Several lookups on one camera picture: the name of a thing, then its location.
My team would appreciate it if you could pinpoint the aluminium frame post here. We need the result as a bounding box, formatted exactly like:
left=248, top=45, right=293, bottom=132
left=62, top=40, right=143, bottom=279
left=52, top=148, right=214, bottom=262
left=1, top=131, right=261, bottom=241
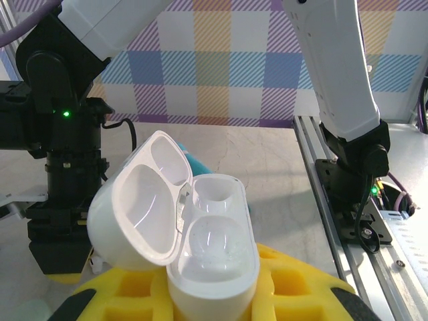
left=0, top=0, right=17, bottom=81

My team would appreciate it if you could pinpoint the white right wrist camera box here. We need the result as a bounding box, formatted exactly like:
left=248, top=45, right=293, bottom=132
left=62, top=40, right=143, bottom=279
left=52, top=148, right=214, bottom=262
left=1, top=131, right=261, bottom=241
left=0, top=191, right=48, bottom=221

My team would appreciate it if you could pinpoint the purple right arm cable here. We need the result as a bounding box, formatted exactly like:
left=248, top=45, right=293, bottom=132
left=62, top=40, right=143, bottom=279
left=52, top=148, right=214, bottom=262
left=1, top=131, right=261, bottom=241
left=0, top=0, right=428, bottom=217

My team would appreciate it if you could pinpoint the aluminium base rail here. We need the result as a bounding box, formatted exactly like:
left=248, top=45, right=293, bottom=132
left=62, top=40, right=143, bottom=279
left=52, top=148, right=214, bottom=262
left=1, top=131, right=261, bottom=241
left=291, top=115, right=428, bottom=321

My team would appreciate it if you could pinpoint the turquoise plastic tube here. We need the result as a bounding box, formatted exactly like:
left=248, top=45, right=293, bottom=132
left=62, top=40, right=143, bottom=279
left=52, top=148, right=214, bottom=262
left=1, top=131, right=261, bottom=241
left=176, top=142, right=252, bottom=213

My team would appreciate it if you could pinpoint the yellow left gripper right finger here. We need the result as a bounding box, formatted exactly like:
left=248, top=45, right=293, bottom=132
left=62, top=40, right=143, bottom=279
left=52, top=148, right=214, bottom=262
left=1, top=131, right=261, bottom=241
left=243, top=242, right=381, bottom=321

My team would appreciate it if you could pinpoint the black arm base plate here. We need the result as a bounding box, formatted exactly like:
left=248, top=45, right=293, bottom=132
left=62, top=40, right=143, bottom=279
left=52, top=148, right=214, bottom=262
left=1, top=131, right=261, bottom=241
left=314, top=158, right=394, bottom=245

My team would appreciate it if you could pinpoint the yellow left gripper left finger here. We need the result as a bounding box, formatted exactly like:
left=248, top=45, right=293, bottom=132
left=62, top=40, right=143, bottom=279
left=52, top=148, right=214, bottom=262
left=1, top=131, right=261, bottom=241
left=49, top=265, right=180, bottom=321

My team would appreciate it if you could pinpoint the black base power cable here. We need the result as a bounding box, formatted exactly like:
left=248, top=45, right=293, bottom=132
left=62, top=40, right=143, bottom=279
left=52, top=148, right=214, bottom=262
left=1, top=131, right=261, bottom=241
left=354, top=173, right=383, bottom=256

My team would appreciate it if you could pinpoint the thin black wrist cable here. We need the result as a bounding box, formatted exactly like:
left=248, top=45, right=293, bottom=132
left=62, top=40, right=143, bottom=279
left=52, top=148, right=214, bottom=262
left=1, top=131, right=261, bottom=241
left=100, top=117, right=138, bottom=183

